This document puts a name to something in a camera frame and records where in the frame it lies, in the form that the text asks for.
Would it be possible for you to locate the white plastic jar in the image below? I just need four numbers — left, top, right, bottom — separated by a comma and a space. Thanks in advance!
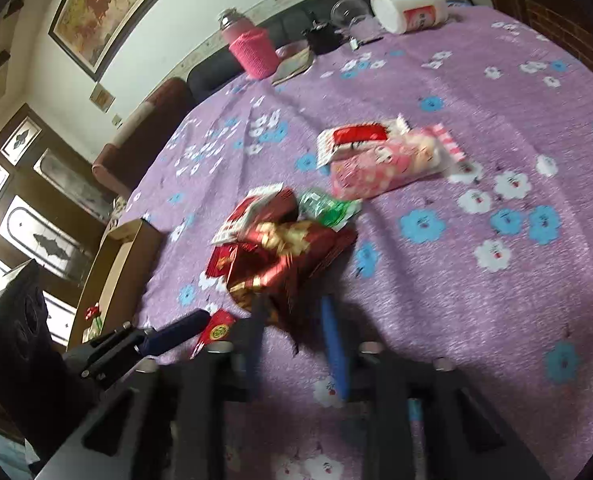
370, 0, 448, 35

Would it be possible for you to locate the brown cardboard tray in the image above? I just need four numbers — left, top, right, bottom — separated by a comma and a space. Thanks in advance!
68, 219, 164, 350

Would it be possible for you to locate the red candy packet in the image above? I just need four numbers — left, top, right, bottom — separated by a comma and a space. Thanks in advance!
190, 309, 238, 360

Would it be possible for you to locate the brown fabric armchair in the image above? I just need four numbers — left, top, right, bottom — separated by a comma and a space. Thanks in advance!
91, 77, 196, 198

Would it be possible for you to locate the white red snack packet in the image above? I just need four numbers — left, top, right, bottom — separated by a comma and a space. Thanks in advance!
316, 115, 411, 168

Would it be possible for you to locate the green clear snack packet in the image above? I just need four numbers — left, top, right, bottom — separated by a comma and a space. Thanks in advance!
298, 188, 362, 231

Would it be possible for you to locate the pink snack packet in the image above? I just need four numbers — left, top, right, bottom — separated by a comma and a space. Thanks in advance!
330, 124, 465, 200

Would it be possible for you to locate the pink sleeved water bottle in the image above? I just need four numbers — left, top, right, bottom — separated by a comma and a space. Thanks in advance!
218, 8, 280, 80

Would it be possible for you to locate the clear glass cup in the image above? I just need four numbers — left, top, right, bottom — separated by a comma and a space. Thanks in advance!
330, 0, 371, 28

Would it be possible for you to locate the purple floral tablecloth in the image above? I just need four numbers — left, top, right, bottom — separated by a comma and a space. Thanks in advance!
123, 6, 593, 479

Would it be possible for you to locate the framed wall painting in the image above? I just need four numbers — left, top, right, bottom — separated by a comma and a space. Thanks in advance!
49, 0, 158, 82

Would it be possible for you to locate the small black cup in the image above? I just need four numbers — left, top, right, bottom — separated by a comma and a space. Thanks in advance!
303, 21, 344, 55

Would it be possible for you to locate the dark wooden door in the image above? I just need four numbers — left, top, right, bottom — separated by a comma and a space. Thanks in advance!
0, 105, 115, 350

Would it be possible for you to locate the red gold snack packet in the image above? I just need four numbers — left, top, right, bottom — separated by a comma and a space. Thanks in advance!
205, 243, 238, 278

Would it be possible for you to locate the black leather sofa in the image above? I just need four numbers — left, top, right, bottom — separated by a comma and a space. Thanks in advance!
187, 0, 472, 103

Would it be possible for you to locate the small colourful booklet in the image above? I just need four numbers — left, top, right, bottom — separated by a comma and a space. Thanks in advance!
272, 48, 315, 86

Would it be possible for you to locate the large red gold snack bag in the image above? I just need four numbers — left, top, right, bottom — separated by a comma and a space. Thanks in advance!
226, 220, 357, 335

